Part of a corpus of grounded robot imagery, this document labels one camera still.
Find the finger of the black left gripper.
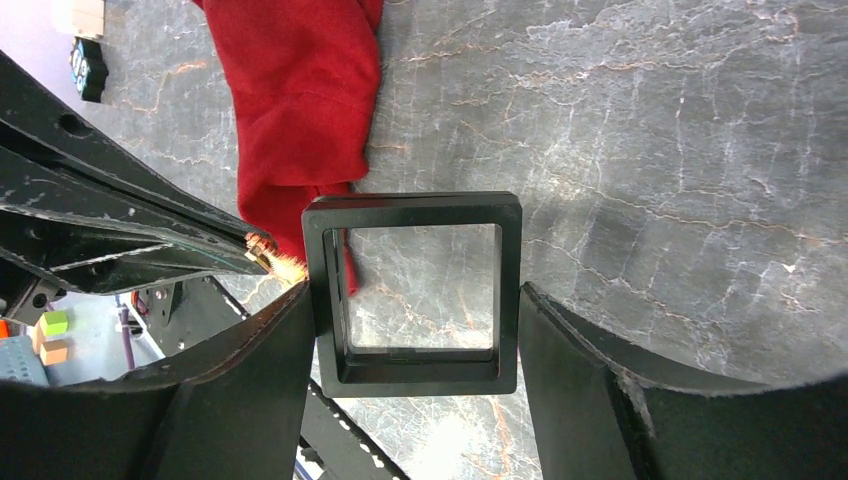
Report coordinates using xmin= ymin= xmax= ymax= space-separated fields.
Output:
xmin=1 ymin=56 xmax=261 ymax=294

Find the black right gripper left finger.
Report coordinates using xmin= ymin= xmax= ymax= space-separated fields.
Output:
xmin=0 ymin=281 xmax=318 ymax=480

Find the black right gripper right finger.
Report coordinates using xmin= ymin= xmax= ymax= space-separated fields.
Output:
xmin=518 ymin=283 xmax=847 ymax=479

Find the black square display box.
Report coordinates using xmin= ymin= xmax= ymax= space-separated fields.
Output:
xmin=303 ymin=192 xmax=523 ymax=398

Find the orange flower brooch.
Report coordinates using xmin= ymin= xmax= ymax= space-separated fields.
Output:
xmin=245 ymin=232 xmax=308 ymax=286

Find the red garment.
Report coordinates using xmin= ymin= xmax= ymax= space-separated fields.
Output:
xmin=200 ymin=0 xmax=383 ymax=262

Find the blue owl toy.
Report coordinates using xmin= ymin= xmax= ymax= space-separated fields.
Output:
xmin=69 ymin=37 xmax=109 ymax=103

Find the blue white block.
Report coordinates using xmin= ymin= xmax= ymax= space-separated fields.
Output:
xmin=50 ymin=0 xmax=105 ymax=40

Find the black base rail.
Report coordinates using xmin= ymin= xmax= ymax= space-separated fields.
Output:
xmin=141 ymin=278 xmax=404 ymax=479

